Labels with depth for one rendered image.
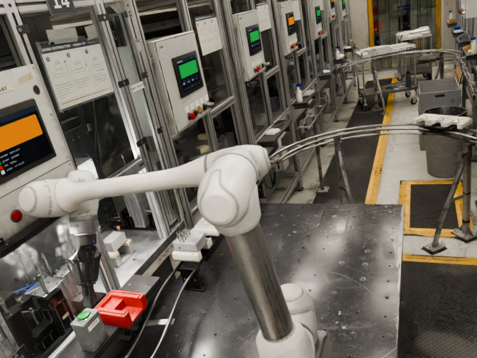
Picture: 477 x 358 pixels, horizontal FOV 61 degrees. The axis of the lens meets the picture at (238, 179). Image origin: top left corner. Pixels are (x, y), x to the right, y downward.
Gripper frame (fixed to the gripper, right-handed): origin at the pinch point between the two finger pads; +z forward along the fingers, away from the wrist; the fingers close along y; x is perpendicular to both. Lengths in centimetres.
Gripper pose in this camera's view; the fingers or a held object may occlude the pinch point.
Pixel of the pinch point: (88, 295)
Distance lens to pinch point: 147.7
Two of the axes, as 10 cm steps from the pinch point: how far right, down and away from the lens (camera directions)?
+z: 0.8, 9.9, -0.6
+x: 9.1, -1.0, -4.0
